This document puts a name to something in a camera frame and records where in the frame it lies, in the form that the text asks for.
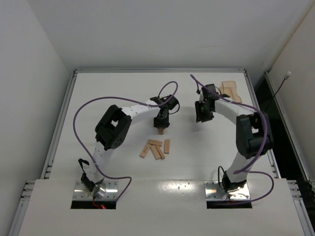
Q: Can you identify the amber transparent plastic box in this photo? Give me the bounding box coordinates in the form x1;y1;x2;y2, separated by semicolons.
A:
220;81;242;103

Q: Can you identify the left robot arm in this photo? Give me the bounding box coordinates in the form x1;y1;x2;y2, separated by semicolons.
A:
72;95;180;193

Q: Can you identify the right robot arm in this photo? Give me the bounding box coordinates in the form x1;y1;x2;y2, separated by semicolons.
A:
195;84;274;192

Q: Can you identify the wood block with text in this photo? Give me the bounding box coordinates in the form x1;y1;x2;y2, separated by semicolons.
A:
140;144;151;158

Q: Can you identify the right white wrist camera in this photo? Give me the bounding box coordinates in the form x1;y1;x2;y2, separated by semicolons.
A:
199;88;207;103

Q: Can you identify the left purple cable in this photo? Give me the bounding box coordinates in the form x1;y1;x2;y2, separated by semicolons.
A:
73;81;178;205

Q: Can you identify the purple cable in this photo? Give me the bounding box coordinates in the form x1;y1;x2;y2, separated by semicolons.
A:
73;81;178;205
189;74;275;205

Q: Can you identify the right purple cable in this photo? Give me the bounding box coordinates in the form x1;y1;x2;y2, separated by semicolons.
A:
189;74;275;205

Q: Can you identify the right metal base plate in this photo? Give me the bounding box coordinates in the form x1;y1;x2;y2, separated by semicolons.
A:
204;180;251;203

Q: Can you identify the metal base plate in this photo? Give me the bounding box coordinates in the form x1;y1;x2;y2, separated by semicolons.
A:
204;180;251;203
72;181;118;201

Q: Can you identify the black wall cable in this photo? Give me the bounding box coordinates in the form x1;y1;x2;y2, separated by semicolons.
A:
263;71;292;116

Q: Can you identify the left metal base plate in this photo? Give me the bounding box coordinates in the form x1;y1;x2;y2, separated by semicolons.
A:
72;181;118;201

